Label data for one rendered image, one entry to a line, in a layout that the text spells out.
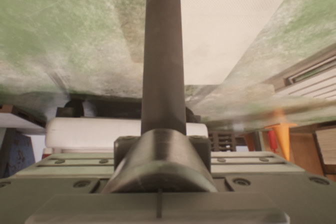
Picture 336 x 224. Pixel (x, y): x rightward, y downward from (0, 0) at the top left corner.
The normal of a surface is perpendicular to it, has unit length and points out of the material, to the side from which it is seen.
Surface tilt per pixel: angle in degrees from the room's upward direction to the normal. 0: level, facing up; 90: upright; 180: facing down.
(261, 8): 0
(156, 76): 90
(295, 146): 90
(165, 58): 90
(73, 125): 95
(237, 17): 0
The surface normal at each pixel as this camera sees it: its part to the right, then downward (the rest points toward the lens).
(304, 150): 0.26, -0.32
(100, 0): 0.01, 0.94
